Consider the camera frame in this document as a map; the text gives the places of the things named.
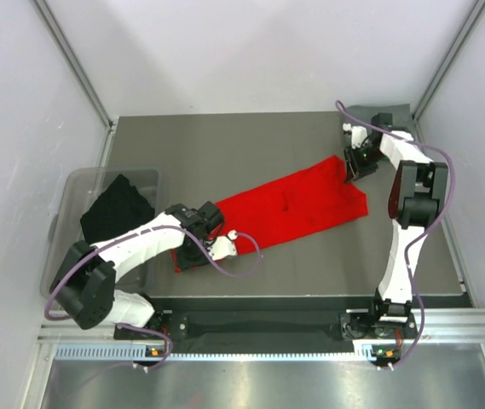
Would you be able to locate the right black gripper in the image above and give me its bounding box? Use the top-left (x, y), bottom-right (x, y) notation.
top-left (342, 143), bottom-right (385, 183)

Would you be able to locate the red t shirt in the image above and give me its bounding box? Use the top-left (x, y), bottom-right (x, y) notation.
top-left (170, 154), bottom-right (370, 274)

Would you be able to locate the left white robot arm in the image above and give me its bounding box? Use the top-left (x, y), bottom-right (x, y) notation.
top-left (49, 202), bottom-right (238, 338)

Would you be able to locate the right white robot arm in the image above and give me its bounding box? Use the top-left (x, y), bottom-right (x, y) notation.
top-left (343, 112), bottom-right (448, 339)

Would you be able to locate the folded grey t shirt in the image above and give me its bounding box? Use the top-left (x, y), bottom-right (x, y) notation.
top-left (345, 103), bottom-right (416, 135)

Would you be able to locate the black t shirt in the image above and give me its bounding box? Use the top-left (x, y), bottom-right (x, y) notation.
top-left (79, 175), bottom-right (155, 244)

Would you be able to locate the clear plastic bin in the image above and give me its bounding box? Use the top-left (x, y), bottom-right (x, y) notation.
top-left (40, 165), bottom-right (165, 298)

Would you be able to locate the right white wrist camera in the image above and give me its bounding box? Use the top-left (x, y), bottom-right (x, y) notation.
top-left (342, 123), bottom-right (368, 149)

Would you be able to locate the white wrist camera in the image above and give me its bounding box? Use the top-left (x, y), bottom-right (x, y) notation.
top-left (342, 123), bottom-right (368, 149)
top-left (208, 230), bottom-right (238, 261)

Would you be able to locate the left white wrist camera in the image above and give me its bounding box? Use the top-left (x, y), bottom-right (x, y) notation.
top-left (208, 230), bottom-right (238, 261)

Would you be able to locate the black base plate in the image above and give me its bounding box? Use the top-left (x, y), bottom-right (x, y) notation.
top-left (113, 308), bottom-right (422, 344)

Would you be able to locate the right aluminium frame post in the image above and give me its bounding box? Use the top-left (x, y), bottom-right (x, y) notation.
top-left (412, 0), bottom-right (485, 122)

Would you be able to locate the aluminium frame post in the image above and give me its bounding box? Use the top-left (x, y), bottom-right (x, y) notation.
top-left (412, 0), bottom-right (485, 122)
top-left (30, 0), bottom-right (113, 130)

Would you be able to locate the grey slotted cable duct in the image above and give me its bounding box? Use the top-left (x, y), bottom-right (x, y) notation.
top-left (54, 343), bottom-right (401, 362)

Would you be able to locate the left aluminium frame post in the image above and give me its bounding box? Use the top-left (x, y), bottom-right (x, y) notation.
top-left (30, 0), bottom-right (113, 130)

